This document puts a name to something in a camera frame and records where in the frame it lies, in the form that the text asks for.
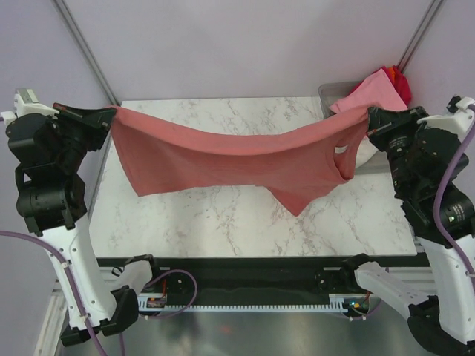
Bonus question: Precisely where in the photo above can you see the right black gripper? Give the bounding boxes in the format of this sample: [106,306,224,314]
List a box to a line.
[366,104,433,192]

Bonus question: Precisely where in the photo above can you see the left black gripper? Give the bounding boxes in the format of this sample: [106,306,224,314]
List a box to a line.
[49,101,117,168]

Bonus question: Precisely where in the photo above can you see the salmon red t shirt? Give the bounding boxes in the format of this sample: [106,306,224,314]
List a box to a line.
[111,107,368,216]

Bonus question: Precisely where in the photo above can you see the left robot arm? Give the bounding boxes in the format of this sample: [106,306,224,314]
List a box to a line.
[1,103,163,346]

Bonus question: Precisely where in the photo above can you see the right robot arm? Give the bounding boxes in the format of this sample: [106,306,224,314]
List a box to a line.
[339,98,474,355]

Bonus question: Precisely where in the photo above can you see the light pink t shirt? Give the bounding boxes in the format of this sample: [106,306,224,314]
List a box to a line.
[330,69,407,113]

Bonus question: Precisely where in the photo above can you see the white t shirt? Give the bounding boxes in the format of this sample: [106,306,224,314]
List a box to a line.
[356,137,378,168]

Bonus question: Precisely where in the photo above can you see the grey translucent plastic bin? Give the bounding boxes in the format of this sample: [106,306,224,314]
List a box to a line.
[318,82,390,174]

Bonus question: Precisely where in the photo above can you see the bright red t shirt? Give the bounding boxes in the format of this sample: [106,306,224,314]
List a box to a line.
[372,65,413,105]

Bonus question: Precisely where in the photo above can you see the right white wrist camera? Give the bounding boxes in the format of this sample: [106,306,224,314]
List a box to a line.
[417,96,474,136]

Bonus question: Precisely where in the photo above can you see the right aluminium frame post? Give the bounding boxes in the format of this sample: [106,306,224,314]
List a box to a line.
[396,0,446,73]

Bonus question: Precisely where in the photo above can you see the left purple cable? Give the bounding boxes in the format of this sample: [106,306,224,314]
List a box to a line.
[0,111,107,356]

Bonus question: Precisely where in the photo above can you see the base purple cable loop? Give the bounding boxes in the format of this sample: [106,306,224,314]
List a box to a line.
[139,269,200,322]

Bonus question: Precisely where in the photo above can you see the white slotted cable duct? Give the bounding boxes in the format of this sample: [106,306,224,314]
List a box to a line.
[137,294,367,312]

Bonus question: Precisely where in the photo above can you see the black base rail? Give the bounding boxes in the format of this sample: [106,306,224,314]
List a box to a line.
[111,254,431,307]

